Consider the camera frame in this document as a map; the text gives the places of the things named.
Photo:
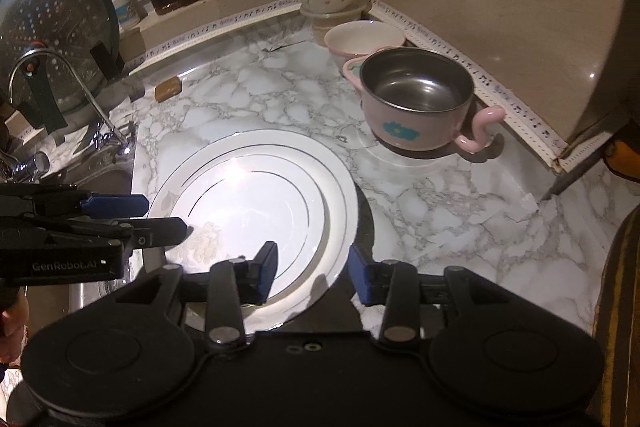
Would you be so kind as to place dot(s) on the round wooden chopping block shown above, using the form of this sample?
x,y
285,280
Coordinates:
x,y
620,307

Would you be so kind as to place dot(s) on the steel sink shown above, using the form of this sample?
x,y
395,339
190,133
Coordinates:
x,y
95,294

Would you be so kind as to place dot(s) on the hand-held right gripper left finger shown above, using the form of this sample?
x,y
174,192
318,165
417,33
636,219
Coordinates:
x,y
265,272

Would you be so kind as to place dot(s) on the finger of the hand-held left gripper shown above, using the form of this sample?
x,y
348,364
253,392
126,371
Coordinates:
x,y
115,205
160,232

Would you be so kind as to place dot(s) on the white bowl pink rim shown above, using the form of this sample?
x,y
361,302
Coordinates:
x,y
360,37

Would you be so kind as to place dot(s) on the brown scouring pad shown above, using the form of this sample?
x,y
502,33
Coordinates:
x,y
168,89

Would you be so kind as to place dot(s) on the person's left hand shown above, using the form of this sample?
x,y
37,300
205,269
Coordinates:
x,y
11,327

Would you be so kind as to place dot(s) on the small beige plastic container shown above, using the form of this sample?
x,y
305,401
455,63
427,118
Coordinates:
x,y
355,9

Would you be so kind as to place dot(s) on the chrome faucet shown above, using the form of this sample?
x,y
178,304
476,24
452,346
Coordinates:
x,y
107,132

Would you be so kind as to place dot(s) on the perforated steel basin green rim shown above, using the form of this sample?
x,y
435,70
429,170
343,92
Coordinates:
x,y
50,17

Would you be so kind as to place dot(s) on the large white plate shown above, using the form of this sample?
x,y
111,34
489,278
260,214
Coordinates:
x,y
340,217

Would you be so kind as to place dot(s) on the white plastic jar blue label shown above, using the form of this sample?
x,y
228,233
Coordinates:
x,y
124,9

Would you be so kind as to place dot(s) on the white patterned trim strip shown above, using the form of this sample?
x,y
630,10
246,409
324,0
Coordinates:
x,y
450,49

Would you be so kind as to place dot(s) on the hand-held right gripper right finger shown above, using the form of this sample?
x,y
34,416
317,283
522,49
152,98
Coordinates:
x,y
357,274

